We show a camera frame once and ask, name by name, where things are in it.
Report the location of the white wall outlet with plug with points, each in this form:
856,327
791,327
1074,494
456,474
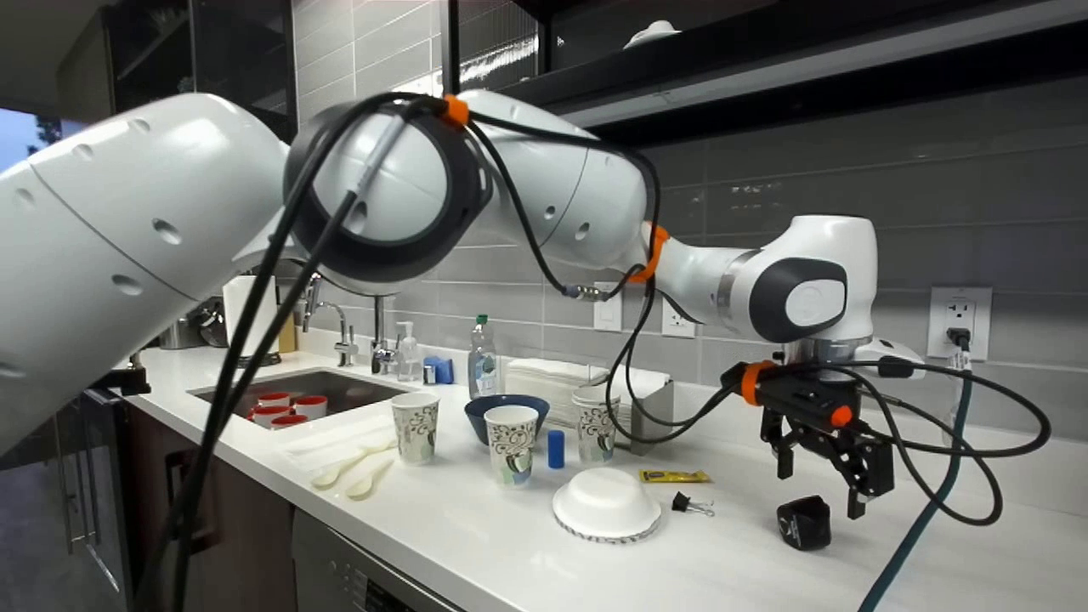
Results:
959,310

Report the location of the small black knob with screw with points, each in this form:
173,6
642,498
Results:
680,501

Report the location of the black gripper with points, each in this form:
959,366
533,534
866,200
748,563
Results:
811,401

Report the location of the white light switch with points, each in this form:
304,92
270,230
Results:
608,313

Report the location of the patterned paper cup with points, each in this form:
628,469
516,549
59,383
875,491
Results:
415,429
593,429
511,448

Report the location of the small blue cylinder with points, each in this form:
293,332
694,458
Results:
556,450

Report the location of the white object on shelf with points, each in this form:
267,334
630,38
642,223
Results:
655,32

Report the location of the white napkin stack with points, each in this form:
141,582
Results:
556,379

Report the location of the black upper cabinet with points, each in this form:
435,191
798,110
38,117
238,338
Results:
792,30

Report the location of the steel sink basin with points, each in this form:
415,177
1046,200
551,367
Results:
345,388

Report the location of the wooden block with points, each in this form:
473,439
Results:
292,334

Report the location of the steel kettle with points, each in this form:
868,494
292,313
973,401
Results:
194,327

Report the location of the white upturned bowl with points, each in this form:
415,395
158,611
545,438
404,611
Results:
608,504

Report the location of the black camera stand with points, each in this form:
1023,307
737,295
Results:
123,383

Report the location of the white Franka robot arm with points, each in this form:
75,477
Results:
136,240

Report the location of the dishwasher front panel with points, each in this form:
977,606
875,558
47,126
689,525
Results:
343,571

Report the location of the black round tape roll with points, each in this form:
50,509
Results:
805,525

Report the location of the clear soap dispenser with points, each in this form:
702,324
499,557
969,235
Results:
406,359

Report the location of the yellow packet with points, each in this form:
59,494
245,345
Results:
675,477

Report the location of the chrome faucet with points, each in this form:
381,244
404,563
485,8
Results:
343,334

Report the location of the blue bowl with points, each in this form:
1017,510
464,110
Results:
490,409

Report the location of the chrome side tap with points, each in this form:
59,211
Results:
379,345

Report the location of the clear bottle with green cap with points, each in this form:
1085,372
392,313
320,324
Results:
485,363

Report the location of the red cup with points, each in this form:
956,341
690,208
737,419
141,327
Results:
264,417
292,419
275,398
310,407

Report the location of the small blue containers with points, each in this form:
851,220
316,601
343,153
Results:
440,372

